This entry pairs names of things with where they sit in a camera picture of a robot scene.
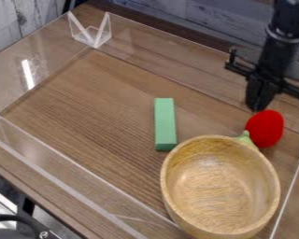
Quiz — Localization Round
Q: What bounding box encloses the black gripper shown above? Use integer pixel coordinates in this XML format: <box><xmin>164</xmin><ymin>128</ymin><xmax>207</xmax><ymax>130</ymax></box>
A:
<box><xmin>223</xmin><ymin>34</ymin><xmax>299</xmax><ymax>112</ymax></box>

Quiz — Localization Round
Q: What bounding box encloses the red plush strawberry toy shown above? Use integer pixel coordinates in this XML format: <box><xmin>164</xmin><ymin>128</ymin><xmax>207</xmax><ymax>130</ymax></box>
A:
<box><xmin>236</xmin><ymin>109</ymin><xmax>284</xmax><ymax>148</ymax></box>

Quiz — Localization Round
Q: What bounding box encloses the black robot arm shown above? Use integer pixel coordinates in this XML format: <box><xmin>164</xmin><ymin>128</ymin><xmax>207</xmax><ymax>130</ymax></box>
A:
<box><xmin>224</xmin><ymin>0</ymin><xmax>299</xmax><ymax>112</ymax></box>

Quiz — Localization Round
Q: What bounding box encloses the green rectangular block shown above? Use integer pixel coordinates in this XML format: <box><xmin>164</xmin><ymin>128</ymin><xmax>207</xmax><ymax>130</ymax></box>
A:
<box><xmin>154</xmin><ymin>98</ymin><xmax>177</xmax><ymax>151</ymax></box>

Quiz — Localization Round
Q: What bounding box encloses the wooden oval bowl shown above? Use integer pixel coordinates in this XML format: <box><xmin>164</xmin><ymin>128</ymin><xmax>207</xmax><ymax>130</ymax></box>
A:
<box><xmin>158</xmin><ymin>132</ymin><xmax>280</xmax><ymax>239</ymax></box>

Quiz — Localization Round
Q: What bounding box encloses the black equipment under table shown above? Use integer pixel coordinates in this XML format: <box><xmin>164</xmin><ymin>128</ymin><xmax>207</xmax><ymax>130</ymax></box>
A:
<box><xmin>0</xmin><ymin>214</ymin><xmax>62</xmax><ymax>239</ymax></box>

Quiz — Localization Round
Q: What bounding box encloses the clear acrylic corner bracket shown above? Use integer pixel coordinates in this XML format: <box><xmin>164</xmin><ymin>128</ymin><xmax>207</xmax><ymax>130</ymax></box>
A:
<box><xmin>66</xmin><ymin>12</ymin><xmax>112</xmax><ymax>49</ymax></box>

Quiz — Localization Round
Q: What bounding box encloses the clear acrylic tray wall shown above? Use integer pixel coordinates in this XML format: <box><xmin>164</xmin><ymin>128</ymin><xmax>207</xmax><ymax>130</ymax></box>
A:
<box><xmin>0</xmin><ymin>116</ymin><xmax>186</xmax><ymax>239</ymax></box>

